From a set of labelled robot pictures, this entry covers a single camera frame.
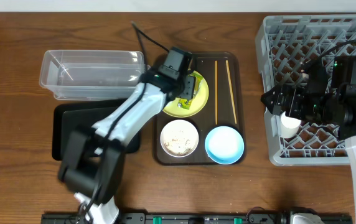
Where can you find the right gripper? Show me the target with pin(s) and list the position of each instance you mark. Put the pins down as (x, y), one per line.
(298, 93)

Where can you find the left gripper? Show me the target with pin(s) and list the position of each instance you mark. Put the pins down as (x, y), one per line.
(189, 87)

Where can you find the green orange snack wrapper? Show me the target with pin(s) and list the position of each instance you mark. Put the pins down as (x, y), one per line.
(185, 103)

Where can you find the white cup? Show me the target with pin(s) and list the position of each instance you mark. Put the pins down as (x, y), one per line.
(289, 126)

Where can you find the white bowl with crumbs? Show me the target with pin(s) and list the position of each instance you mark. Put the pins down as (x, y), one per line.
(179, 138)

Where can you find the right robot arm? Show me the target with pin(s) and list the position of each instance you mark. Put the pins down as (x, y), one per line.
(324, 100)

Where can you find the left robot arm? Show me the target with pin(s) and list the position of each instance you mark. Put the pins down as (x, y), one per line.
(92, 163)

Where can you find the grey dishwasher rack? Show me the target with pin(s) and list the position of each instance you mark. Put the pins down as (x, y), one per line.
(283, 44)

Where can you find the yellow round plate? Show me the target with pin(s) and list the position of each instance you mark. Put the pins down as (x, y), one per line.
(198, 103)

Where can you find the left wooden chopstick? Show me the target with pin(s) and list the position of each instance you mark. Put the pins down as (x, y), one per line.
(216, 92)

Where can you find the wooden chopstick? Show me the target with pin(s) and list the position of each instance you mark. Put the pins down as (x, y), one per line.
(231, 91)
(216, 92)

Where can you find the dark brown serving tray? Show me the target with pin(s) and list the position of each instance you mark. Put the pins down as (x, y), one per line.
(204, 120)

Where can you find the right wooden chopstick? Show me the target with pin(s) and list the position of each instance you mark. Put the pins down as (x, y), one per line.
(231, 91)

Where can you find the light blue bowl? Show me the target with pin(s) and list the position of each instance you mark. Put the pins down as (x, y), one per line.
(224, 145)

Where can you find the clear plastic bin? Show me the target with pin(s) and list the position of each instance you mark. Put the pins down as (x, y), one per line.
(91, 74)

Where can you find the black plastic tray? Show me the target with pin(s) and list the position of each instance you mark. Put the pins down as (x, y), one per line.
(83, 113)

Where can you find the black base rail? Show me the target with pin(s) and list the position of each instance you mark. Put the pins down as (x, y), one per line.
(253, 216)

